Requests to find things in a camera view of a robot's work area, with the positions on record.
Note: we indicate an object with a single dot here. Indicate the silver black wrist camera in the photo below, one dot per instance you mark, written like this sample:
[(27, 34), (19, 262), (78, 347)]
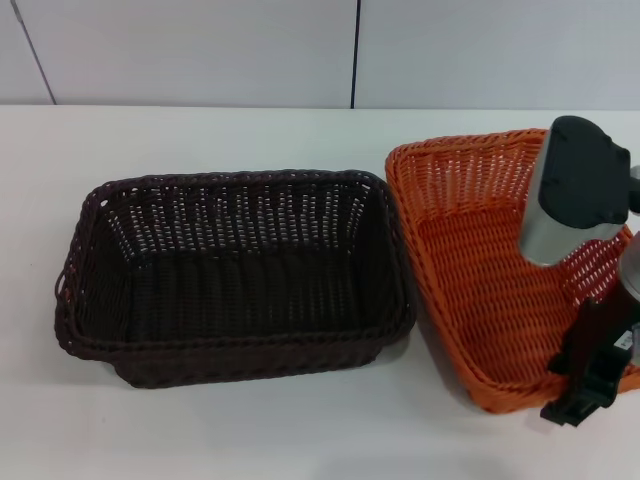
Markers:
[(575, 185)]

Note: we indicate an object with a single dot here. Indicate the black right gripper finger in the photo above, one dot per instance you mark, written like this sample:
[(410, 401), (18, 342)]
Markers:
[(585, 397), (587, 340)]

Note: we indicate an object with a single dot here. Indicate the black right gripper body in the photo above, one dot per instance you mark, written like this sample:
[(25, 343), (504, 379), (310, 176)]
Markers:
[(629, 335)]

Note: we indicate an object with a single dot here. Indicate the dark brown woven basket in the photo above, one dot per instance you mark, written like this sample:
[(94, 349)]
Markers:
[(240, 295)]

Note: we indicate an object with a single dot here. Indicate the orange woven basket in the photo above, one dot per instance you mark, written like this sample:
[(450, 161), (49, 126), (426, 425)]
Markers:
[(480, 280)]

